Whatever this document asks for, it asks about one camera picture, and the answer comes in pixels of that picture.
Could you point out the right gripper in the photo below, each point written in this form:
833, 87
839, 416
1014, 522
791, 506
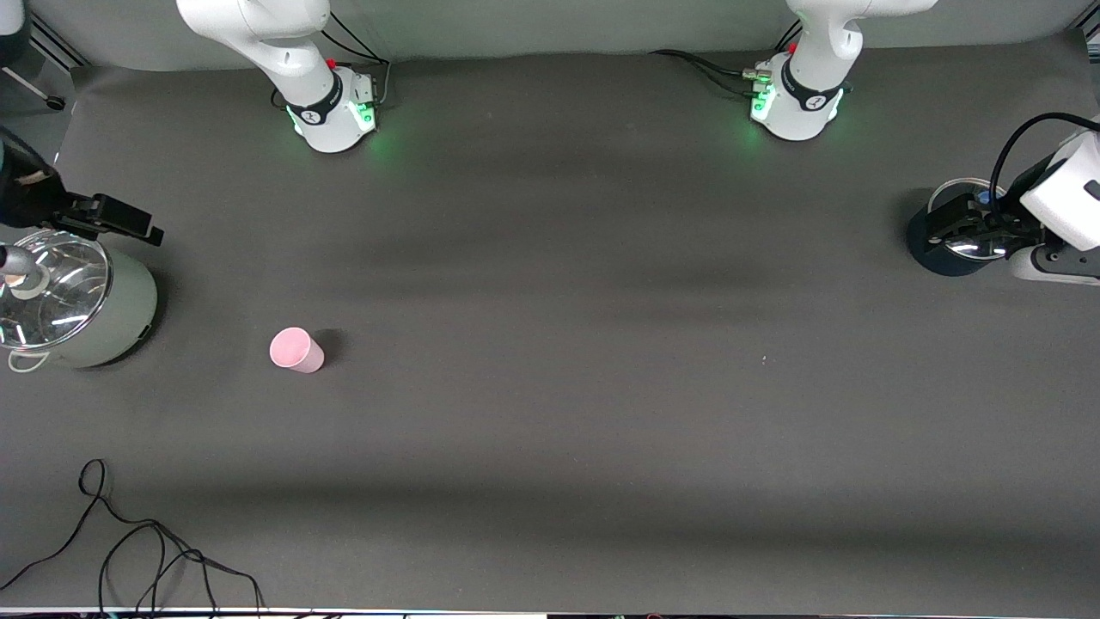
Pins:
34, 203

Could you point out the white rod with black knob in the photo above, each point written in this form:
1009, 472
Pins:
56, 103

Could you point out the aluminium frame rail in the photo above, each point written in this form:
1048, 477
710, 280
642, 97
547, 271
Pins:
56, 45

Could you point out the pink plastic cup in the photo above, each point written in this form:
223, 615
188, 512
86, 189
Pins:
296, 350

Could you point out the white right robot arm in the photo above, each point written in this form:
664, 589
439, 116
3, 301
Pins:
258, 34

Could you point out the shiny pot lid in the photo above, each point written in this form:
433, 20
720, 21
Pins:
69, 292

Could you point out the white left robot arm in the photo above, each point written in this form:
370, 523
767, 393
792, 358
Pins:
799, 127

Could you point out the dark blue cylindrical container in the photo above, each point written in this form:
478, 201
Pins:
928, 249

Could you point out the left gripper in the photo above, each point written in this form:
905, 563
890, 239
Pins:
1007, 222

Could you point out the sage green cooking pot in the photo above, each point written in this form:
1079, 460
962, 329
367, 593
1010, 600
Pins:
120, 318

